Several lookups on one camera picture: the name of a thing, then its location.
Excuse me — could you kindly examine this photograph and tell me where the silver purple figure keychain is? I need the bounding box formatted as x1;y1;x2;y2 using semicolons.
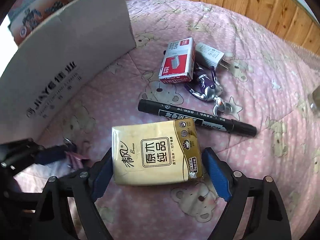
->
184;62;237;117

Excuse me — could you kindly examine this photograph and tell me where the white cardboard box yellow tape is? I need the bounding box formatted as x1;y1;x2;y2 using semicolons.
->
0;0;137;145

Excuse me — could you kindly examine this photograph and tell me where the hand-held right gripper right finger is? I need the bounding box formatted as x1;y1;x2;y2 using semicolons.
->
201;147;293;240

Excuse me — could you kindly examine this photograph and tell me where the beige tissue packet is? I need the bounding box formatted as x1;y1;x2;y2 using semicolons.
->
111;119;203;187

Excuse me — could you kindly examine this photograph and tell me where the pink bear print blanket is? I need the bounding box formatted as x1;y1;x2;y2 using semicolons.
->
12;0;320;240

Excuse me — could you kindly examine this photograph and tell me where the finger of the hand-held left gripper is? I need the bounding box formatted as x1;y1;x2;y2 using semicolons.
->
0;137;68;172

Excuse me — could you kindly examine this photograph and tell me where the red and white staple box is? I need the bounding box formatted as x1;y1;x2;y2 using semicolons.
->
158;37;196;83

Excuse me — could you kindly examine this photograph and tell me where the white charger plug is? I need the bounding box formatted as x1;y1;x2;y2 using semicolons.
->
194;42;232;72

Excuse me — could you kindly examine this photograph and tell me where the black marker pen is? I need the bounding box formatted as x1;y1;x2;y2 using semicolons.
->
138;99;257;137

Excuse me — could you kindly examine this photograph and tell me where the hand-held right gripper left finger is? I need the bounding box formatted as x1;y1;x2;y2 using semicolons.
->
30;147;114;240

